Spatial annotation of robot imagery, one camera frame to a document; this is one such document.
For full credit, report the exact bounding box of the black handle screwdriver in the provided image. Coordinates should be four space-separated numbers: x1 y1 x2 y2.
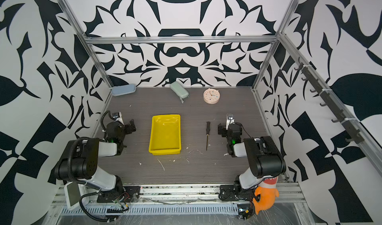
206 121 210 150

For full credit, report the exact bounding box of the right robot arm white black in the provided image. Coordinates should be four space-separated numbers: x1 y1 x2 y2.
218 123 286 201

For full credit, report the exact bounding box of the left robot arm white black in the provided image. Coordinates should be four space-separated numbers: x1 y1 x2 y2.
54 120 141 211

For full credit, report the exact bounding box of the yellow plastic bin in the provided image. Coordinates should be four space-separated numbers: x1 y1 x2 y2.
149 114 182 155

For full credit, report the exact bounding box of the pink round alarm clock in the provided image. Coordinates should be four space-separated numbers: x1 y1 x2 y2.
203 88 220 105

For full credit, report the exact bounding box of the orange shark plush toy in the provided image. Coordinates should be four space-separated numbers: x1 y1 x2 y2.
253 177 280 215

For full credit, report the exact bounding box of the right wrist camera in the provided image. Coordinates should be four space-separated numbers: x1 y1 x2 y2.
225 114 235 130

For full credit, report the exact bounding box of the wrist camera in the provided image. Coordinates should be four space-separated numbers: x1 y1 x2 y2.
111 112 124 124
225 114 235 130

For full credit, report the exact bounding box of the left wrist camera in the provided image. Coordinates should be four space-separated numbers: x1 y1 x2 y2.
111 112 124 124

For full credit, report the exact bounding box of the white cable duct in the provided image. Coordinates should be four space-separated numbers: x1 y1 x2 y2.
61 203 254 216

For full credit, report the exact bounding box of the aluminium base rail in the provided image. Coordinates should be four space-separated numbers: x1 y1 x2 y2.
51 183 306 207

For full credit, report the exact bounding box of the black wall hook rack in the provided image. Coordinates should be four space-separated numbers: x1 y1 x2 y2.
295 57 365 144

